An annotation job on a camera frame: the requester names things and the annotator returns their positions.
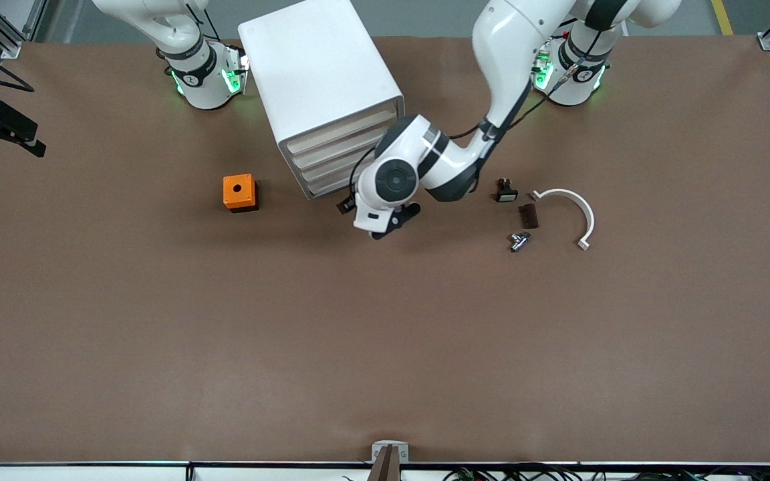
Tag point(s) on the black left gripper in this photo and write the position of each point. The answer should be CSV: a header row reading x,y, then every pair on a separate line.
x,y
347,204

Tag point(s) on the white drawer cabinet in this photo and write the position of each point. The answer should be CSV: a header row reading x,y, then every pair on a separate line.
x,y
318,67

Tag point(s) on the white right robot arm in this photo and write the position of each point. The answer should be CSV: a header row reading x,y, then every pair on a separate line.
x,y
191,33

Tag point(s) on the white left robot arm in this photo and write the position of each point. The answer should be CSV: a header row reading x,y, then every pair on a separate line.
x,y
512,40

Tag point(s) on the black button with white cap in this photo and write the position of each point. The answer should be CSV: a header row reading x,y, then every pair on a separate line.
x,y
506,194

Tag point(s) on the brown terminal block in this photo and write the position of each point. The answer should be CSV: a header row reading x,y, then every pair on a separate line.
x,y
530,216

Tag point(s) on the orange switch box with hole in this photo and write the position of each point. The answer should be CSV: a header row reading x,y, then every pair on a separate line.
x,y
238,190

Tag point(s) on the silver key switch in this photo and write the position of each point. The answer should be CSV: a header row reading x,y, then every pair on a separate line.
x,y
519,241

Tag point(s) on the white curved bracket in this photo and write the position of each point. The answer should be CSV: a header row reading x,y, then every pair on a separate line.
x,y
589,217

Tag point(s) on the white table edge rail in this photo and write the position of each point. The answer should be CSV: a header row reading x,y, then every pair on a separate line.
x,y
91,473

